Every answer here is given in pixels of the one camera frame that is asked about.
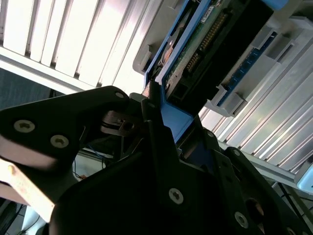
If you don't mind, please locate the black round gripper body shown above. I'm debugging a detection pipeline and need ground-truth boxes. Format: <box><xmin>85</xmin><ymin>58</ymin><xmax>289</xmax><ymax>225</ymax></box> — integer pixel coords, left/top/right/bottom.
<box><xmin>48</xmin><ymin>151</ymin><xmax>235</xmax><ymax>235</ymax></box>

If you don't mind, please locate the hard disk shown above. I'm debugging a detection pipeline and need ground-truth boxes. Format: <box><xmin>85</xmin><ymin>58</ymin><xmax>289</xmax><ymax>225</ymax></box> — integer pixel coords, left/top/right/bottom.
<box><xmin>143</xmin><ymin>0</ymin><xmax>293</xmax><ymax>147</ymax></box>

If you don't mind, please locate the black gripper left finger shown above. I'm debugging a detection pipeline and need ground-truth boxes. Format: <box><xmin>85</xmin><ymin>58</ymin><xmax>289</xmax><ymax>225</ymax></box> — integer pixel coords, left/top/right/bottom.
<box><xmin>0</xmin><ymin>81</ymin><xmax>193</xmax><ymax>221</ymax></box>

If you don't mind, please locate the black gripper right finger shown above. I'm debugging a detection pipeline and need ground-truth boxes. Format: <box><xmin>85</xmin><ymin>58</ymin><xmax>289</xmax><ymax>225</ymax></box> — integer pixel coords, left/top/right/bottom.
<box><xmin>179</xmin><ymin>116</ymin><xmax>313</xmax><ymax>235</ymax></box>

